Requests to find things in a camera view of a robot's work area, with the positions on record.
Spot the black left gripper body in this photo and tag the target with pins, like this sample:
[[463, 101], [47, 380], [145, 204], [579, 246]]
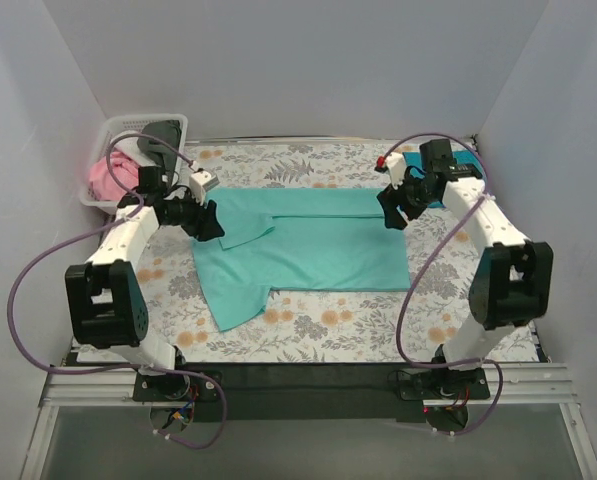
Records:
[[204, 220]]

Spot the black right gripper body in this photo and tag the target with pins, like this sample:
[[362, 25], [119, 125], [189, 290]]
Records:
[[395, 203]]

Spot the mint green t shirt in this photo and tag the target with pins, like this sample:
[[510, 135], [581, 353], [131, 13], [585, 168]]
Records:
[[300, 239]]

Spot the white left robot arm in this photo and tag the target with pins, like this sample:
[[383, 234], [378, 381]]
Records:
[[107, 308]]

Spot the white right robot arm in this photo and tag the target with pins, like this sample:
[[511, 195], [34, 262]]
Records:
[[511, 284]]

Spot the folded teal t shirt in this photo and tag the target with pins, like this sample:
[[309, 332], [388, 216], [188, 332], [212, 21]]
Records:
[[425, 185]]

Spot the dark grey t shirt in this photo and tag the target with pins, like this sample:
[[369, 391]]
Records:
[[168, 131]]

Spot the white t shirt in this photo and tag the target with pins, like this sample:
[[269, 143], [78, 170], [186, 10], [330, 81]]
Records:
[[129, 148]]

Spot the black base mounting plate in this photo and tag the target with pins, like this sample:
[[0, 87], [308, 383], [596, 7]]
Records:
[[328, 391]]

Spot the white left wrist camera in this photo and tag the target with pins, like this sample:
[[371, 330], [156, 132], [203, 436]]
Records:
[[200, 183]]

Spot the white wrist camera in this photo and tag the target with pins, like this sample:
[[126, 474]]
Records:
[[394, 165], [200, 183]]

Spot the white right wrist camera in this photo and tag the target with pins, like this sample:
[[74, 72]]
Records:
[[394, 165]]

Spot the aluminium frame rail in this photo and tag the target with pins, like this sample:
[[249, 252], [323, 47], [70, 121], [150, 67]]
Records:
[[113, 388]]

